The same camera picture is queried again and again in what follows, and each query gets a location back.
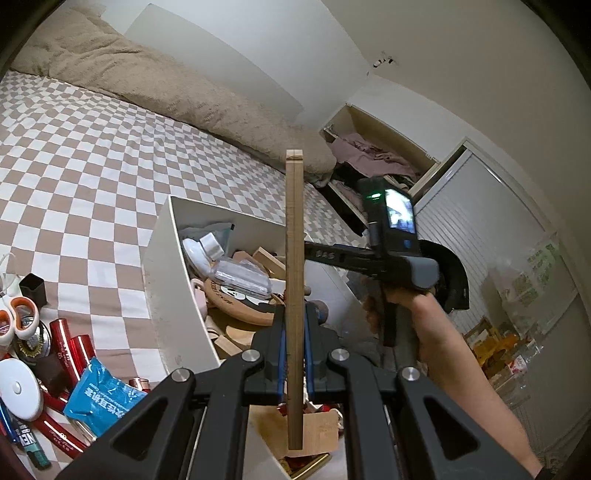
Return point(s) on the dark blue lighter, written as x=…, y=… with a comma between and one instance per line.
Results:
x=7, y=422

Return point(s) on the small black open box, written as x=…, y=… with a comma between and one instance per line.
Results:
x=32, y=290

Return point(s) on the beige fluffy blanket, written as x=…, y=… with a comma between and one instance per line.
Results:
x=184, y=92

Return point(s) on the flat wooden tag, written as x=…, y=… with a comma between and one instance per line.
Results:
x=318, y=434

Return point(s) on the white headboard panel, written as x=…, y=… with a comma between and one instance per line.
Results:
x=221, y=60

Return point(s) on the thin wooden board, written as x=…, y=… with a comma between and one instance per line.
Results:
x=294, y=230

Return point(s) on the clear plastic case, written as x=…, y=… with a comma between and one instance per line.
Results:
x=244, y=279

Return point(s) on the round dark green tin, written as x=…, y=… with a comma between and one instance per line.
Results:
x=32, y=344

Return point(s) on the pink clothes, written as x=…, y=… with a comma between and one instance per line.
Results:
x=364, y=152

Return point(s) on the silver tape roll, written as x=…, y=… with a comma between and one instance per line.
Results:
x=213, y=245

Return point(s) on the dark brown block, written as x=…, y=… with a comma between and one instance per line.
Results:
x=51, y=376

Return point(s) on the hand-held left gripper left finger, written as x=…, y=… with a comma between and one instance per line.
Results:
x=279, y=364

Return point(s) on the person's right forearm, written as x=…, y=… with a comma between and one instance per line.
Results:
x=461, y=383

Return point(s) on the person's right hand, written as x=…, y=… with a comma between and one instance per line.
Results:
x=415, y=302

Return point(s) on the white open wardrobe shelf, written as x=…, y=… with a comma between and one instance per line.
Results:
x=392, y=134

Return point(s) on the wooden block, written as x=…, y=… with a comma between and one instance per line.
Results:
x=270, y=263

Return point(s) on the round printed wooden board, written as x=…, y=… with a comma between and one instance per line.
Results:
x=240, y=309

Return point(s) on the pink cup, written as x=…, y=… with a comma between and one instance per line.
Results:
x=198, y=300

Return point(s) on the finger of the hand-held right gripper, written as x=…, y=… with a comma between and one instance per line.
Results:
x=330, y=254

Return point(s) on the white storage box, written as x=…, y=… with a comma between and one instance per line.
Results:
x=171, y=277

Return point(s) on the white round device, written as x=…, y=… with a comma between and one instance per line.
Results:
x=18, y=387

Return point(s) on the white ribbed wardrobe door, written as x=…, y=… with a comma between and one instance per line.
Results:
x=489, y=221

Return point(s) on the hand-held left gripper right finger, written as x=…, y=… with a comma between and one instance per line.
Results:
x=310, y=367

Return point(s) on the blue packet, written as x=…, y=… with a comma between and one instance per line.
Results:
x=101, y=399

